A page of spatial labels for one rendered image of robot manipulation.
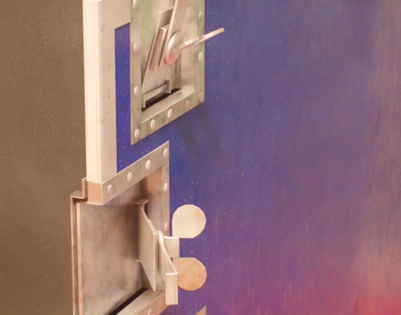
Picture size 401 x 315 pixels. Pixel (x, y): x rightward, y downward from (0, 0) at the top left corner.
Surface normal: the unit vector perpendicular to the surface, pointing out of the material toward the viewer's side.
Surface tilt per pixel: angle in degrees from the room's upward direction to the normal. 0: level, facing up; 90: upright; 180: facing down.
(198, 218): 86
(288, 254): 90
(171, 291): 90
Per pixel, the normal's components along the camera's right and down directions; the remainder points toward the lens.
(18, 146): -0.39, 0.27
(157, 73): 0.89, 0.36
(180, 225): -0.12, 0.22
